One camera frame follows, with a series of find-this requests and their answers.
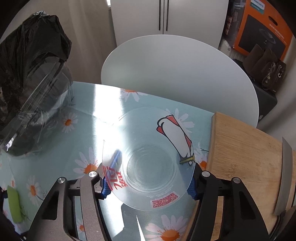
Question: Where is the clear plastic trash bin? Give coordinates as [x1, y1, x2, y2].
[1, 57, 73, 157]

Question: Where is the black trash bag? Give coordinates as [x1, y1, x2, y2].
[0, 10, 73, 157]

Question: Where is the steel cleaver knife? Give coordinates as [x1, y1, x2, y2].
[269, 137, 293, 240]

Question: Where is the wooden cutting board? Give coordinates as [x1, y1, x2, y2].
[206, 113, 295, 240]

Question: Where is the daisy pattern tablecloth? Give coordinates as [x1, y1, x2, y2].
[1, 82, 212, 240]

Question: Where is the black suitcase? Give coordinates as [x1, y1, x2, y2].
[233, 56, 278, 122]

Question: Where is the white round chair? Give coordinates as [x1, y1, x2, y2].
[101, 35, 259, 126]

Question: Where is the brown leather handbag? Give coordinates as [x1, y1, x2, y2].
[243, 44, 287, 93]

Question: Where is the white radiator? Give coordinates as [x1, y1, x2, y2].
[218, 38, 232, 54]

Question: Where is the orange Philips appliance box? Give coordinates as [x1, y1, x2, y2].
[223, 0, 292, 60]

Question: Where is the white refrigerator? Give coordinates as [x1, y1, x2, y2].
[111, 0, 229, 48]

